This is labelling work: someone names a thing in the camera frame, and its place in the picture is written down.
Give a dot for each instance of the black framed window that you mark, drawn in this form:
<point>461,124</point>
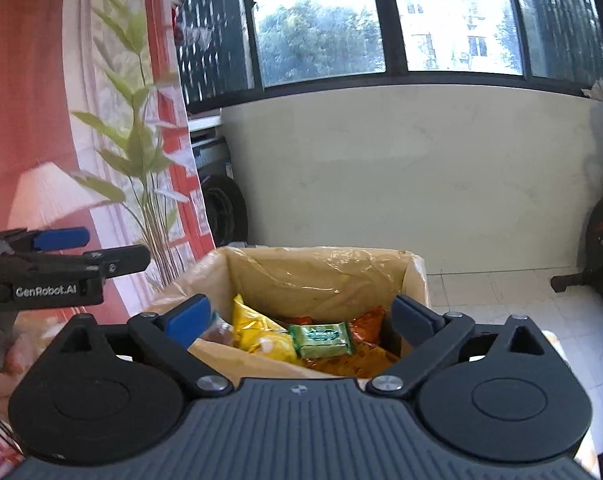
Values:
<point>321,35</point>

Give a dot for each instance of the brown paper bag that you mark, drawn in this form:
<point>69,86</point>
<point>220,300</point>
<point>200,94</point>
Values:
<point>306,275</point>

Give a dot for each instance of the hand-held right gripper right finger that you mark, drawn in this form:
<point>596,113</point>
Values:
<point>416,320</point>

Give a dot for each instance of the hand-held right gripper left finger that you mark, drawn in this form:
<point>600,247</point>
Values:
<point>186,317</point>

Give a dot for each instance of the printed backdrop curtain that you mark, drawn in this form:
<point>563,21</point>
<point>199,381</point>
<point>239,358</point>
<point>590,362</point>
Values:
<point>31,110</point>

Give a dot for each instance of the yellow chip bag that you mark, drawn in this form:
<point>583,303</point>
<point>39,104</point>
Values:
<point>261,335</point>

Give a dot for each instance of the person's left hand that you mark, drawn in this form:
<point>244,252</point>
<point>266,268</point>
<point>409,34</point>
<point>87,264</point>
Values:
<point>9,375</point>

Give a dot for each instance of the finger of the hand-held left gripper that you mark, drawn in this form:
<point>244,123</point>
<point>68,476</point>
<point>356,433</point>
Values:
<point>61,238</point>
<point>126,260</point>

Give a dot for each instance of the orange snack packet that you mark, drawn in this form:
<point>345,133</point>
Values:
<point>369,330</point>

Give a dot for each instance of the green pastry packet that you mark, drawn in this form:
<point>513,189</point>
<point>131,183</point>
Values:
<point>321,340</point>

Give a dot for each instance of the checkered floral tablecloth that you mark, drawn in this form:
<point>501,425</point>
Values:
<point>1,457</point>

